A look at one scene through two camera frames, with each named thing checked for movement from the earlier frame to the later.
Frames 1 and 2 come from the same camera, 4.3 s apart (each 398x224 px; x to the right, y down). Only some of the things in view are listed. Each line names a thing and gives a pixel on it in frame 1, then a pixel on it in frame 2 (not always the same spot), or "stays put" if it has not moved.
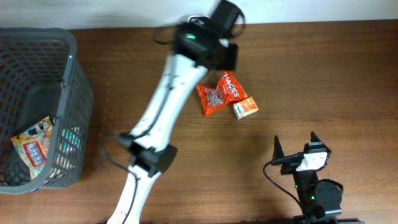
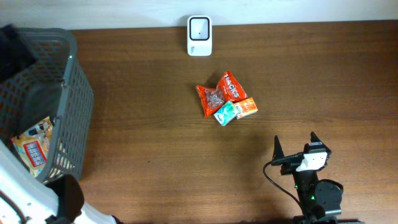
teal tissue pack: (69, 141) → (226, 114)
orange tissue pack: (245, 107) stays put
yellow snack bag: (33, 146) stays put
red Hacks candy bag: (228, 90) stays put
